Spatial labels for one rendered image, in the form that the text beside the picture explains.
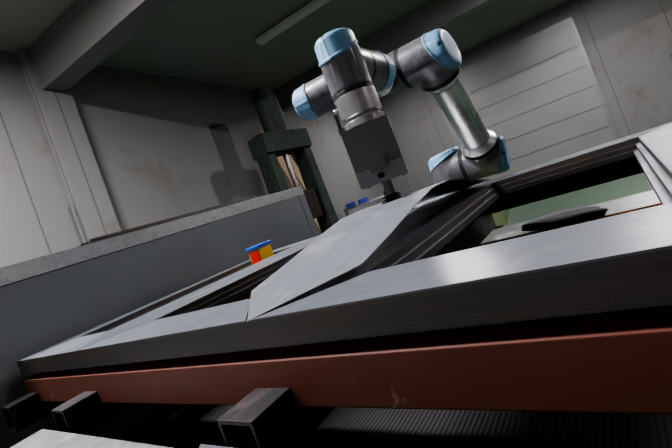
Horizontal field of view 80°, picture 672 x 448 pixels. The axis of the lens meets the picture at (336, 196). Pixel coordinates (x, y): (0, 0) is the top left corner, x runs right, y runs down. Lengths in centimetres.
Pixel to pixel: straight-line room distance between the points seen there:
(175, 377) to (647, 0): 1050
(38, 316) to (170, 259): 35
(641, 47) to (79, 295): 1023
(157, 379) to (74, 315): 62
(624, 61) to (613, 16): 94
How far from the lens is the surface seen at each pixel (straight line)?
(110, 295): 124
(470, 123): 127
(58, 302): 120
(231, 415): 42
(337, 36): 71
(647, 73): 1043
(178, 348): 54
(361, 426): 79
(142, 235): 130
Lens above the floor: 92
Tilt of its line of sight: 1 degrees up
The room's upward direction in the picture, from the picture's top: 20 degrees counter-clockwise
